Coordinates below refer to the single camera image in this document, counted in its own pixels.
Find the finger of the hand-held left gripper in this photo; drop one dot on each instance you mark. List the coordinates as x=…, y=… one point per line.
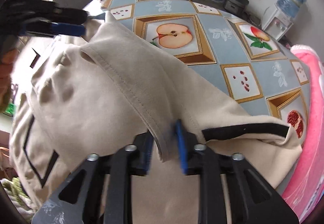
x=68, y=29
x=70, y=15

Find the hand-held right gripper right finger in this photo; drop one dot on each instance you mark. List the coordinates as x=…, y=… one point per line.
x=181, y=148

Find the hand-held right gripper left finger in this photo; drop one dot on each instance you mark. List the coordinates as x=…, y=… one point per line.
x=145, y=153

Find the beige zip jacket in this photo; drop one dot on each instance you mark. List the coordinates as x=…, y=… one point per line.
x=88, y=92

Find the fruit print tablecloth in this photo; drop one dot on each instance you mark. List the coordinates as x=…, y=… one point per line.
x=215, y=34

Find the pink floral blanket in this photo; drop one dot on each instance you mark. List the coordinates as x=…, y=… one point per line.
x=311, y=138

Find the green shaggy rug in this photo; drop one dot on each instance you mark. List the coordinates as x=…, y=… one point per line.
x=15, y=186

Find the black rice cooker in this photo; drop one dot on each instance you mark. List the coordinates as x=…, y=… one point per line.
x=235, y=2

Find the white water dispenser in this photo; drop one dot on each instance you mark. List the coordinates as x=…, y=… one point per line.
x=276, y=24

